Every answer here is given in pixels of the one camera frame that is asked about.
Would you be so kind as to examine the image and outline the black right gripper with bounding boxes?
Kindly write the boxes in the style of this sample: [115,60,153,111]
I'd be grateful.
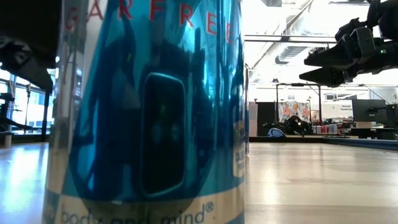
[298,27,398,88]

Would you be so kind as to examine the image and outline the white sign with text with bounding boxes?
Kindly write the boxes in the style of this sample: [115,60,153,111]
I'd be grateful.
[322,102,354,119]

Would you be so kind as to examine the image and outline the black computer monitor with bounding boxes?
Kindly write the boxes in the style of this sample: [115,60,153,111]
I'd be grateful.
[352,99,388,123]

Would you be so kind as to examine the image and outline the floral printed banner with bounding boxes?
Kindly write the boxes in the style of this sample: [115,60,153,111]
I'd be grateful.
[279,100,311,125]

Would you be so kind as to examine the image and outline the row of red white packages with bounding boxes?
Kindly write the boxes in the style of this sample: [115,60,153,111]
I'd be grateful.
[312,123,338,135]

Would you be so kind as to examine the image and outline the person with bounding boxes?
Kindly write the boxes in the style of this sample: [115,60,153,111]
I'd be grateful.
[284,114,312,136]

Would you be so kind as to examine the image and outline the dark desk with equipment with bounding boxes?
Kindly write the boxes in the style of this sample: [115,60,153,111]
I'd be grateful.
[350,121,398,140]

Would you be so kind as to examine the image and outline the black partition panel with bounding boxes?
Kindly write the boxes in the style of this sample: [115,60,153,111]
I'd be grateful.
[256,101,277,137]

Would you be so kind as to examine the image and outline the blue white rounded object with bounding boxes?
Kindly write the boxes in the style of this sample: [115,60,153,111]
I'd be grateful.
[267,127,285,138]

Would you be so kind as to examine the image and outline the pink partition panel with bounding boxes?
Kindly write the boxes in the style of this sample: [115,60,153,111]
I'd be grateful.
[248,101,258,137]

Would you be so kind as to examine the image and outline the black tripod stand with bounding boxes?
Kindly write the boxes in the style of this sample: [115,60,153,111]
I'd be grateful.
[41,88,52,143]

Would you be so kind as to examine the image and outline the black adjustable stand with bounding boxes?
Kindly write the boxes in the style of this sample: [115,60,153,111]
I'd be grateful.
[0,92,34,147]

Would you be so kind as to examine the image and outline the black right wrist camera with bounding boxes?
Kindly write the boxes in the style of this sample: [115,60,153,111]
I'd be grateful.
[334,17,371,41]

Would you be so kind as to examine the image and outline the black metal gantry frame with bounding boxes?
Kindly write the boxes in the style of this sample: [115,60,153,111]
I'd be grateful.
[275,82,323,125]

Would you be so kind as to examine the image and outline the silver ceiling air duct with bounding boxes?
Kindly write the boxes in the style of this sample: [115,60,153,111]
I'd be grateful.
[274,45,309,65]

